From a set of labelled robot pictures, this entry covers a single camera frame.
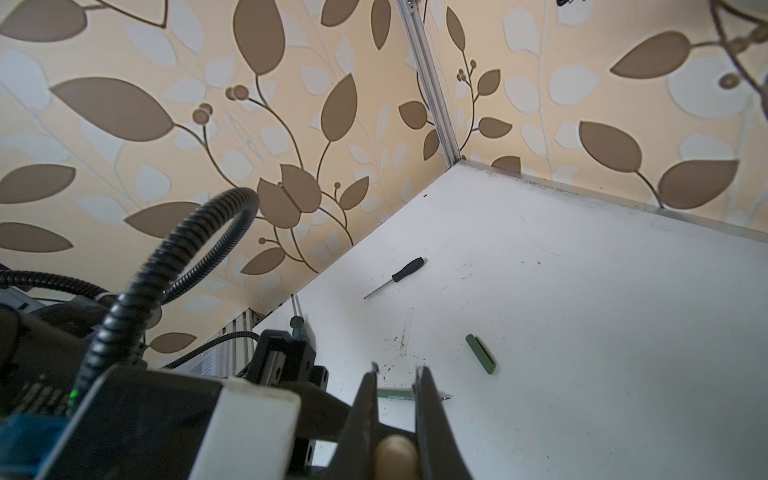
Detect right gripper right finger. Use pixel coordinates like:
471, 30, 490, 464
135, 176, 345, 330
413, 366, 472, 480

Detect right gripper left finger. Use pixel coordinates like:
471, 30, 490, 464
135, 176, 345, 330
323, 367, 379, 480

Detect tan pen cap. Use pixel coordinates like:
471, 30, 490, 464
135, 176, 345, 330
373, 435, 421, 480

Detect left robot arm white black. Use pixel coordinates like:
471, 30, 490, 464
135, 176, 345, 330
1, 188, 259, 479

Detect green pen left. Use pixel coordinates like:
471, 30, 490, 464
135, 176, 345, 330
377, 388, 415, 401

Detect green pen cap left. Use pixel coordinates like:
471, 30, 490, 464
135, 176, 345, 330
465, 334, 498, 375

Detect green handled screwdriver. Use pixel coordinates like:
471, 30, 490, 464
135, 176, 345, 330
289, 294, 311, 342

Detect black handled screwdriver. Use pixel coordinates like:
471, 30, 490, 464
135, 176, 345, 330
363, 257, 426, 300

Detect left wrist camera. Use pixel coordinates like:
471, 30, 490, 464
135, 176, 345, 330
1, 368, 301, 479

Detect aluminium frame rails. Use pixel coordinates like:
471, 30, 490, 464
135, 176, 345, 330
396, 0, 462, 168

